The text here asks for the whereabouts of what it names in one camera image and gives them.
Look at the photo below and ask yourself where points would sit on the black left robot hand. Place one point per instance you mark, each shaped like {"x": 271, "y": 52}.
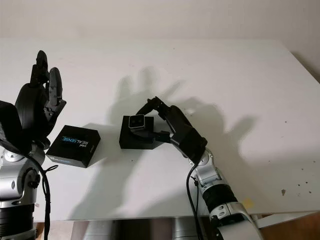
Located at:
{"x": 31, "y": 110}

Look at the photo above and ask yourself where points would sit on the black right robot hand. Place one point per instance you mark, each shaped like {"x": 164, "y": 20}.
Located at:
{"x": 178, "y": 120}

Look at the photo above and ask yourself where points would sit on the small silver square camera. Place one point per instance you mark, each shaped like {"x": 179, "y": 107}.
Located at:
{"x": 137, "y": 122}

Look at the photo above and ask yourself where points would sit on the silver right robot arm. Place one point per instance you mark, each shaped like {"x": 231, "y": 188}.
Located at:
{"x": 212, "y": 175}

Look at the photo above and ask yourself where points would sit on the black open box base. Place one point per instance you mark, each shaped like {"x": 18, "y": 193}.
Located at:
{"x": 136, "y": 143}

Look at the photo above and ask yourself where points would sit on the black RealSense box lid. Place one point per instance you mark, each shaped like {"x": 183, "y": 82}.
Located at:
{"x": 75, "y": 155}

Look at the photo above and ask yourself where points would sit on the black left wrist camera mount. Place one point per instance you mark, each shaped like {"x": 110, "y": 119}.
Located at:
{"x": 10, "y": 125}

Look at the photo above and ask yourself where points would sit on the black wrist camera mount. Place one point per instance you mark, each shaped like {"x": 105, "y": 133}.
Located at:
{"x": 10, "y": 125}
{"x": 193, "y": 147}

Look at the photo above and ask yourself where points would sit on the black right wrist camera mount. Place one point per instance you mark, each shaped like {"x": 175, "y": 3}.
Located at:
{"x": 193, "y": 147}

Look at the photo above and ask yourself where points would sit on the white table frame bar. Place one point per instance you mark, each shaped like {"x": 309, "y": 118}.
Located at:
{"x": 282, "y": 220}

